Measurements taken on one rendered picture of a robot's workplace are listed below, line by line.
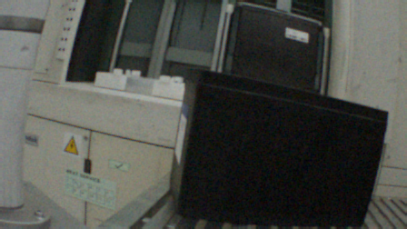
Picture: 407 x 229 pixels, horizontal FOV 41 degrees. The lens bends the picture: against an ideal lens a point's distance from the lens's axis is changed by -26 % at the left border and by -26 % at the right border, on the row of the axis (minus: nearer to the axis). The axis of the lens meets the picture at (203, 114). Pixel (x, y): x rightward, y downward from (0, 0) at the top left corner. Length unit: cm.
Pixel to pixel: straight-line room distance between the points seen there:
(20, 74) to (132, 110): 71
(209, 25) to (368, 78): 104
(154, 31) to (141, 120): 94
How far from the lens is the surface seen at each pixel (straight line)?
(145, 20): 216
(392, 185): 127
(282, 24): 164
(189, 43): 213
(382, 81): 119
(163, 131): 123
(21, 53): 55
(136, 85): 144
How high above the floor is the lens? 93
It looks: 3 degrees down
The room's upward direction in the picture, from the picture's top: 10 degrees clockwise
